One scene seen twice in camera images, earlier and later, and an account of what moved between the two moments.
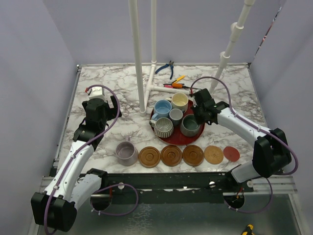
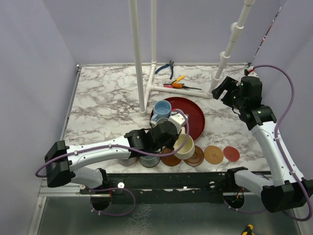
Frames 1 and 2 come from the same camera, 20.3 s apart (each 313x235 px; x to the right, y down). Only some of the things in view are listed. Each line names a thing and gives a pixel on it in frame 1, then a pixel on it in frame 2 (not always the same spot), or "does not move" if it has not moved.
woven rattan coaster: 213,154 does not move
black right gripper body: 198,113 to 235,100
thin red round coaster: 231,154 does not move
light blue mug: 162,109 does not move
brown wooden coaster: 193,155 does not move
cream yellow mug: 179,101 to 187,151
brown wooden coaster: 171,155 does not move
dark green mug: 189,126 to 149,161
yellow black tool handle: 248,231 does not move
